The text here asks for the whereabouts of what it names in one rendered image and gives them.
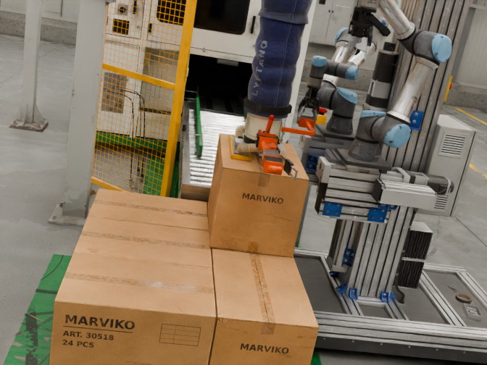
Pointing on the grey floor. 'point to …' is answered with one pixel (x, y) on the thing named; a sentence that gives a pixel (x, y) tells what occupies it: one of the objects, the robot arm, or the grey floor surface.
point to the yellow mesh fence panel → (172, 101)
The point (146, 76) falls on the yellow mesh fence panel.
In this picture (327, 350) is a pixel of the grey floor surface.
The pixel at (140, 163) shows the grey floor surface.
